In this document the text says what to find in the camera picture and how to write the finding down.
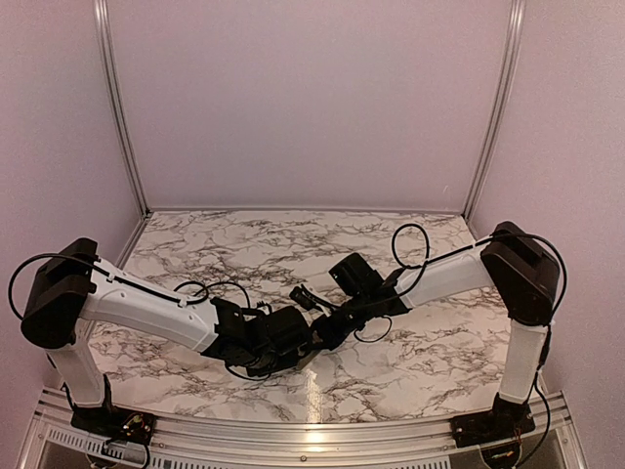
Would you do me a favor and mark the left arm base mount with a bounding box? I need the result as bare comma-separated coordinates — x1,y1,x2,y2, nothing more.
71,405,156,445

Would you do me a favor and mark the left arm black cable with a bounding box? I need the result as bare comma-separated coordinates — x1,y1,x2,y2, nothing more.
7,252,253,323

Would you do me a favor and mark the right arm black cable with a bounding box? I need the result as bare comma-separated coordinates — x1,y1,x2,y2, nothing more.
392,223,431,270

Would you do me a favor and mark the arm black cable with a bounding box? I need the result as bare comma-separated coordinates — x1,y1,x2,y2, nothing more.
392,223,431,270
7,252,253,323

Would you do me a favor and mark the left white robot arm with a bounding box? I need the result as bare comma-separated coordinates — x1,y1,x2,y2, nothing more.
21,238,313,435

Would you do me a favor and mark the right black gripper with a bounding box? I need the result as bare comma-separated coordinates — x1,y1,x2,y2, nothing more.
302,291,373,351

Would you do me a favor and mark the grey remote control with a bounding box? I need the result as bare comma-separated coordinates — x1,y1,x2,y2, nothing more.
296,351,318,370

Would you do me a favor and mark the aluminium frame post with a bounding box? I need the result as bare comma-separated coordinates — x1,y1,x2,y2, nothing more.
462,0,526,221
94,0,149,217

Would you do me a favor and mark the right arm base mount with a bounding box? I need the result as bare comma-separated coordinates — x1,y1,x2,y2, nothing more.
450,410,536,448

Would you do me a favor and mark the left aluminium frame post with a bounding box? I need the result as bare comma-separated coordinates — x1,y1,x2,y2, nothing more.
94,0,149,217

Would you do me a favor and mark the front aluminium rail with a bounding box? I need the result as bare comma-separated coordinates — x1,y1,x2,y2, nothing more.
17,389,588,468

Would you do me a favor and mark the right aluminium frame post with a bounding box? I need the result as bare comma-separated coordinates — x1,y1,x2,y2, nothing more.
462,0,526,221

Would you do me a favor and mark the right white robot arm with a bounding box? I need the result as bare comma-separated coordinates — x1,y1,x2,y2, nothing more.
312,222,568,438

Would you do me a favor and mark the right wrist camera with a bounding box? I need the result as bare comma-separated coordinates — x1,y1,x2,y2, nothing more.
289,284,336,316

